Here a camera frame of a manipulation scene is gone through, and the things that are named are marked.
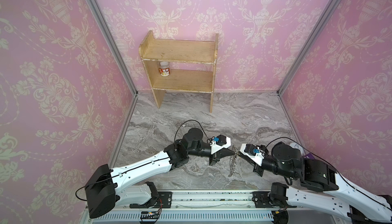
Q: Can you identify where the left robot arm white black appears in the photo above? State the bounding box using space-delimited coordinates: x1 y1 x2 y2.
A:
84 128 235 219

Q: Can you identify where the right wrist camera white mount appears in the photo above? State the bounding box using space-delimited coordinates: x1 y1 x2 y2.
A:
239 143 268 166

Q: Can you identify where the yellow cup white lid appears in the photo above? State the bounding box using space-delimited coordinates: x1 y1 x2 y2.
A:
290 142 305 156

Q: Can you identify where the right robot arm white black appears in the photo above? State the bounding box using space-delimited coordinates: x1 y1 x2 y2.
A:
239 142 392 224

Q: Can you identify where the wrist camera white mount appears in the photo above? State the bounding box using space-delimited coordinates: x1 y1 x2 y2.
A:
239 143 268 166
210 135 231 155

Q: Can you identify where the aluminium front rail frame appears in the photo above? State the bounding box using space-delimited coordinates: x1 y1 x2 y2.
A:
80 189 348 224

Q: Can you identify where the purple snack packet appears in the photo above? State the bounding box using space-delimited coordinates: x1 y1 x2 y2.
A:
303 153 315 159

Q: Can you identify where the wooden two-tier shelf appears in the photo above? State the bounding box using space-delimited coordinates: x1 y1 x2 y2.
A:
138 31 219 112

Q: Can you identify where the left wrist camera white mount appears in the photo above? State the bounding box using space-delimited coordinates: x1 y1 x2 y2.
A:
210 135 231 155

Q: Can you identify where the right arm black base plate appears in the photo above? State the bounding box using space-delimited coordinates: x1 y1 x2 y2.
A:
252 191 294 209

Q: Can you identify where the white jar red label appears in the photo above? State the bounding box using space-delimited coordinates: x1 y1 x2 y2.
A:
159 61 170 77

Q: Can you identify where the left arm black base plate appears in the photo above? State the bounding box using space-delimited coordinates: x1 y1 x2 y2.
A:
129 191 173 209

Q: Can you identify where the silver metal key holder plate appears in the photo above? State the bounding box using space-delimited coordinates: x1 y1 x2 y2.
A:
228 146 238 177

